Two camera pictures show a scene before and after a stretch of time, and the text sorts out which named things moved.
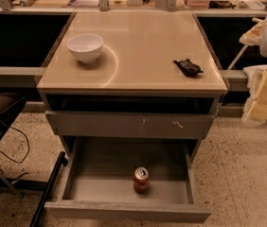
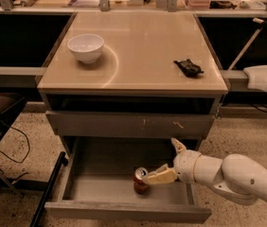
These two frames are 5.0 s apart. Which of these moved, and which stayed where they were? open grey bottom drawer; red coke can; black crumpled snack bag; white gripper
Moved: white gripper
Stayed: open grey bottom drawer; red coke can; black crumpled snack bag
